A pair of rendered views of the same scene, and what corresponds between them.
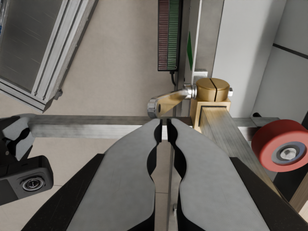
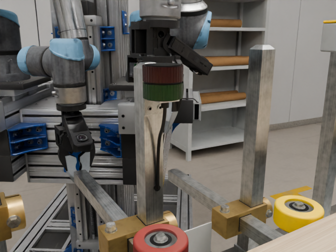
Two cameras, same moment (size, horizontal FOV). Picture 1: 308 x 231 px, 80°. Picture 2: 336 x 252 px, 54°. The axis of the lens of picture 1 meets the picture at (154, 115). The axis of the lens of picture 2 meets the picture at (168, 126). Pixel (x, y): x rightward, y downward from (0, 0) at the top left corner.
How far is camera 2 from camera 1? 0.68 m
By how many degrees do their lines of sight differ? 90
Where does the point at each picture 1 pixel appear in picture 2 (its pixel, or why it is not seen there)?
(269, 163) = (141, 234)
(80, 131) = (90, 183)
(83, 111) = not seen: outside the picture
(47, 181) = (82, 142)
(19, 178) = (87, 134)
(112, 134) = (96, 193)
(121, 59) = not seen: outside the picture
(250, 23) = not seen: outside the picture
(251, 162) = (161, 159)
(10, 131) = (86, 156)
